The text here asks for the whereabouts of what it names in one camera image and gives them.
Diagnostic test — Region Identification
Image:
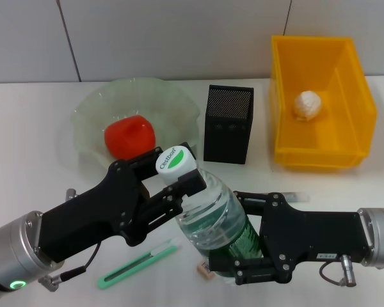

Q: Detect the grey marker pen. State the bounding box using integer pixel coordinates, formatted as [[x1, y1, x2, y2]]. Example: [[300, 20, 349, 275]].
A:
[[280, 191, 310, 203]]

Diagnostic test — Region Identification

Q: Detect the beige eraser with barcode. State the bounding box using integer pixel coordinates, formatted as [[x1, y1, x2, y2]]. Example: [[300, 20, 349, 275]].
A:
[[196, 260, 212, 281]]

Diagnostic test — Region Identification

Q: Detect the wrist cable with connector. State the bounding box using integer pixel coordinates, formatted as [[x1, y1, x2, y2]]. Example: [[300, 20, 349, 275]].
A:
[[39, 187, 104, 292], [317, 253, 360, 288]]

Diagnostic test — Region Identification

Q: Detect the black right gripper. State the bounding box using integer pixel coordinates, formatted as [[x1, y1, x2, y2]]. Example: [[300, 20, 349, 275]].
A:
[[207, 191, 372, 286]]

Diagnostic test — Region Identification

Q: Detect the mint green utility knife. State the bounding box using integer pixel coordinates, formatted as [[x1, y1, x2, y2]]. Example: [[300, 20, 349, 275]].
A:
[[95, 238, 183, 290]]

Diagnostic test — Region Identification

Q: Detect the white paper ball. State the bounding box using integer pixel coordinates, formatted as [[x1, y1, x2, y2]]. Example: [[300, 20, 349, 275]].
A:
[[293, 90, 324, 123]]

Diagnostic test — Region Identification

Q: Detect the black mesh pen holder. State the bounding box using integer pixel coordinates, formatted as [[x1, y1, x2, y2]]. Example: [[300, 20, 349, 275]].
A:
[[203, 84, 255, 166]]

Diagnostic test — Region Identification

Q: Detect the frosted green glass fruit bowl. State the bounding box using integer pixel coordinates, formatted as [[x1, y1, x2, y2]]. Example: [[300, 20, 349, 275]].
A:
[[70, 77, 201, 164]]

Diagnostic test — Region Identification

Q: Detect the right wrist cable with connector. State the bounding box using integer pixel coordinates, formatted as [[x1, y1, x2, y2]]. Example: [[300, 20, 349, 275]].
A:
[[317, 253, 360, 288]]

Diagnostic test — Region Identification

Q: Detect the yellow plastic bin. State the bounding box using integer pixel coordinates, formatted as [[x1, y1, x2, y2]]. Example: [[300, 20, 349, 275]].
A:
[[269, 35, 379, 171]]

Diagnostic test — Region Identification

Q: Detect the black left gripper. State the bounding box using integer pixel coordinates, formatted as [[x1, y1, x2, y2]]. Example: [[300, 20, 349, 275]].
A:
[[37, 146, 207, 264]]

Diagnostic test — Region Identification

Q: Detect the red-orange toy fruit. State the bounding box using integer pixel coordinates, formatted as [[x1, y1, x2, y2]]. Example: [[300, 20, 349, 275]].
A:
[[104, 115, 157, 161]]

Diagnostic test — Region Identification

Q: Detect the clear water bottle green label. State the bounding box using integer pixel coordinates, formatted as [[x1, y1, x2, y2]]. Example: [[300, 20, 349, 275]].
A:
[[155, 145, 264, 287]]

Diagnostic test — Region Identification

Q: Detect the left wrist cable with connector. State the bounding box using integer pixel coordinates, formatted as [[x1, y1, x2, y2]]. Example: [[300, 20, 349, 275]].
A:
[[39, 187, 104, 292]]

